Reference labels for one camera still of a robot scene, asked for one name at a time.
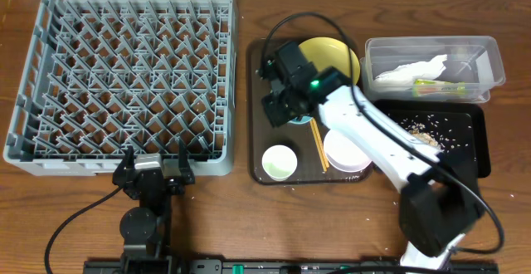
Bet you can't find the wooden chopstick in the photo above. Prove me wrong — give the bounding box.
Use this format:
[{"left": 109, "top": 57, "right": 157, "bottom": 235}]
[
  {"left": 313, "top": 119, "right": 331, "bottom": 170},
  {"left": 309, "top": 119, "right": 328, "bottom": 173}
]

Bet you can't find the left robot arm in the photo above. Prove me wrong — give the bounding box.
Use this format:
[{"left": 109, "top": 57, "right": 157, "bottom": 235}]
[{"left": 112, "top": 146, "right": 192, "bottom": 274}]

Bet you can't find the small white cup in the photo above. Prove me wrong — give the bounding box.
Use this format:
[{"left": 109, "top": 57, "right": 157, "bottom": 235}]
[{"left": 261, "top": 144, "right": 298, "bottom": 181}]

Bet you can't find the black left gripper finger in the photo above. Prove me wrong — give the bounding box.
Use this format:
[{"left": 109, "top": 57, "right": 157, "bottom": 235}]
[
  {"left": 112, "top": 146, "right": 134, "bottom": 187},
  {"left": 178, "top": 140, "right": 195, "bottom": 185}
]

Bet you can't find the white pink bowl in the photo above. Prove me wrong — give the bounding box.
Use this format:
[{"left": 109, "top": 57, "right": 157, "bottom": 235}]
[{"left": 324, "top": 130, "right": 372, "bottom": 173}]

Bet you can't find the black waste tray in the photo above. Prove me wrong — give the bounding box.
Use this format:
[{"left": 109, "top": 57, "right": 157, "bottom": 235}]
[{"left": 375, "top": 100, "right": 491, "bottom": 178}]

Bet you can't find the green snack wrapper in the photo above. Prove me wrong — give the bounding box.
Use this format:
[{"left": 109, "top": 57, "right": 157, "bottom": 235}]
[{"left": 412, "top": 79, "right": 466, "bottom": 96}]

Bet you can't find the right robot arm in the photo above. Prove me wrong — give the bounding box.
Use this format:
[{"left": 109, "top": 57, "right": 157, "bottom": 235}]
[{"left": 250, "top": 37, "right": 485, "bottom": 272}]

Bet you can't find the yellow plate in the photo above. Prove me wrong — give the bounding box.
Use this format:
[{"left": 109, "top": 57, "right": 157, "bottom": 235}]
[{"left": 299, "top": 37, "right": 361, "bottom": 85}]

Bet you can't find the grey dish rack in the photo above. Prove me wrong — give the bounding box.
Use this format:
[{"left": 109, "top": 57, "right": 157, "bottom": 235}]
[{"left": 3, "top": 0, "right": 238, "bottom": 176}]

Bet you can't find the light blue bowl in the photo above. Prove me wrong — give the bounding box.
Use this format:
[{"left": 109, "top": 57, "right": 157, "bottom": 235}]
[{"left": 289, "top": 115, "right": 313, "bottom": 125}]

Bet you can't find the clear plastic bin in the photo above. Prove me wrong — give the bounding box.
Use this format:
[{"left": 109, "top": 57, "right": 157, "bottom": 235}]
[{"left": 360, "top": 36, "right": 506, "bottom": 103}]

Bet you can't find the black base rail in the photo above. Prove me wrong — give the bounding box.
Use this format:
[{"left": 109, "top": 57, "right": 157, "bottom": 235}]
[{"left": 82, "top": 257, "right": 499, "bottom": 274}]

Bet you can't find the rice food waste pile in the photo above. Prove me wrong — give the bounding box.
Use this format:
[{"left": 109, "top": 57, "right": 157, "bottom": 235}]
[{"left": 397, "top": 113, "right": 473, "bottom": 154}]

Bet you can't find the dark brown serving tray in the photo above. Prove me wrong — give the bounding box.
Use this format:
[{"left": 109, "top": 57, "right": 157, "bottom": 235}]
[{"left": 246, "top": 39, "right": 374, "bottom": 185}]

